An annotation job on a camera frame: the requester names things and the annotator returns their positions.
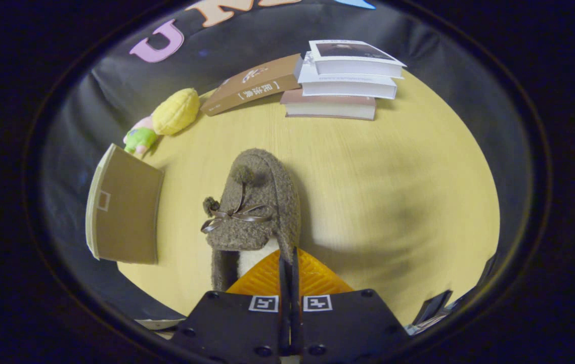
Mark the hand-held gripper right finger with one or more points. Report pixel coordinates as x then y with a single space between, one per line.
350 323

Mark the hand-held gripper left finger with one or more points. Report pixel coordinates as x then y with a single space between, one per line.
231 326

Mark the beige fabric storage box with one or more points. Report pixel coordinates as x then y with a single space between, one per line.
130 212

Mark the brown fuzzy shoe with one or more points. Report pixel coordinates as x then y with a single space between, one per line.
267 177

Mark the black flat object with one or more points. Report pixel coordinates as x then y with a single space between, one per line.
433 306

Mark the pink and green plush toy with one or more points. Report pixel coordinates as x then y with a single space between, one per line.
140 137

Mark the reddish cover book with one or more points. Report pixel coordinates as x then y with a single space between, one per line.
330 107

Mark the round yellow plush toy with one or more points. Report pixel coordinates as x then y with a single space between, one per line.
176 111

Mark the plain white book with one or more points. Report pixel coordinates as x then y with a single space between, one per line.
348 87

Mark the brown cover book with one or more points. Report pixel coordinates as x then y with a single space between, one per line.
252 86

